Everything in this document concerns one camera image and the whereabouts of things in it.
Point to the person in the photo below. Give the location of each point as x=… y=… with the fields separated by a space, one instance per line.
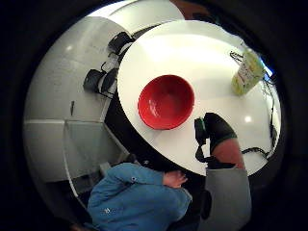
x=134 y=199

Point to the red bowl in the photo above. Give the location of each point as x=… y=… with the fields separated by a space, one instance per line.
x=166 y=102

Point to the green and yellow carton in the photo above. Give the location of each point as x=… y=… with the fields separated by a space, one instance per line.
x=247 y=73

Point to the black office chair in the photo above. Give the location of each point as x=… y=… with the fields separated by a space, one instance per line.
x=120 y=41
x=97 y=80

